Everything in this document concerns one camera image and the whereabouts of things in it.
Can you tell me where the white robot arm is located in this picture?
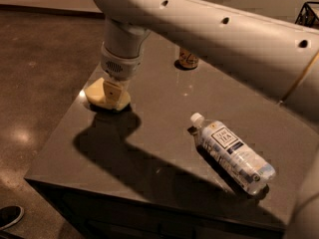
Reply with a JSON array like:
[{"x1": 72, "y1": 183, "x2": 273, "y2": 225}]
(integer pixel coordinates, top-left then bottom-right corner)
[{"x1": 94, "y1": 0, "x2": 319, "y2": 126}]

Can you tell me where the clear plastic water bottle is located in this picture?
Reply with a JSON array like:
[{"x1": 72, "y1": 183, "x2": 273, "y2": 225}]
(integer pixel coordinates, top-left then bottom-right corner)
[{"x1": 190, "y1": 113, "x2": 276, "y2": 195}]

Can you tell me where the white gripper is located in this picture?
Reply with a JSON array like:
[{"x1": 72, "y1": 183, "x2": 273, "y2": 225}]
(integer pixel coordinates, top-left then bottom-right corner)
[{"x1": 101, "y1": 18, "x2": 151, "y2": 103}]

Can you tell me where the gold soda can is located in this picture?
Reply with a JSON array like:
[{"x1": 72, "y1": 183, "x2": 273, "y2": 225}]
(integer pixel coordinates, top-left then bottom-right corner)
[{"x1": 178, "y1": 48, "x2": 199, "y2": 70}]

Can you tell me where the black wire rack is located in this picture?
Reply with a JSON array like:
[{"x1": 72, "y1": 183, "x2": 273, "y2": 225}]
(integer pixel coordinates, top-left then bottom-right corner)
[{"x1": 295, "y1": 1, "x2": 319, "y2": 29}]

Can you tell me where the yellow sponge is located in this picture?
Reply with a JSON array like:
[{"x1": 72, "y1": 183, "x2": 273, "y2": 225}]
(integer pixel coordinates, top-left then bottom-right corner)
[{"x1": 85, "y1": 78, "x2": 131, "y2": 112}]

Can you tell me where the black shoe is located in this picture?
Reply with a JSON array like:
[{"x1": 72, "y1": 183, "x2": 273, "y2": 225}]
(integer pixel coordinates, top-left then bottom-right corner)
[{"x1": 0, "y1": 205, "x2": 24, "y2": 230}]

